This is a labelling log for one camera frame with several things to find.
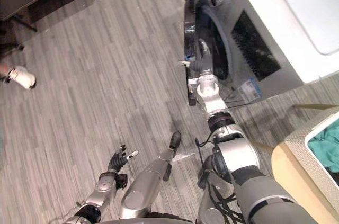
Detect robot leg silver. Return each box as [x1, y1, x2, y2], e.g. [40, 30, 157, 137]
[119, 131, 182, 220]
[195, 155, 246, 224]

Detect black round washer door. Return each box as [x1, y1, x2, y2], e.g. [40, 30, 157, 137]
[183, 0, 204, 107]

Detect white woven laundry basket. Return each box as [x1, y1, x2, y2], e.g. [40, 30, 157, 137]
[287, 107, 339, 185]

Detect person's foot white shoe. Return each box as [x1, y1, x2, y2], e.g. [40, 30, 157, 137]
[0, 62, 37, 90]

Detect teal clothes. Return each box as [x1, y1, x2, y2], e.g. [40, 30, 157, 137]
[308, 128, 339, 174]

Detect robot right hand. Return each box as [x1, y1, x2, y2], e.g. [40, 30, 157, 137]
[178, 39, 214, 75]

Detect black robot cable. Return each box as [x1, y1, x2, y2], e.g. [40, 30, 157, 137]
[194, 128, 216, 187]

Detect robot left leg silver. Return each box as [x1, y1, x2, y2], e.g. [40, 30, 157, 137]
[119, 131, 182, 220]

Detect robot right leg silver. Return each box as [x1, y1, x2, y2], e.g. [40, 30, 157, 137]
[195, 155, 246, 224]

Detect beige wooden table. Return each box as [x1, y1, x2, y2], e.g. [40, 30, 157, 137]
[271, 141, 339, 224]

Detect energy label sticker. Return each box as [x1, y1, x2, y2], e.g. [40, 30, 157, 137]
[237, 77, 263, 103]

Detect black washer control panel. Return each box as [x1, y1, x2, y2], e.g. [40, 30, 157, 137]
[230, 9, 282, 82]

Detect black chair base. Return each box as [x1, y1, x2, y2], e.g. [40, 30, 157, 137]
[0, 20, 25, 54]

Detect white front-load washing machine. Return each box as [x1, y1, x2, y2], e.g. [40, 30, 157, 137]
[184, 0, 339, 108]

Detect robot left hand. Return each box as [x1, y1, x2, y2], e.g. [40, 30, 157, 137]
[107, 144, 139, 175]

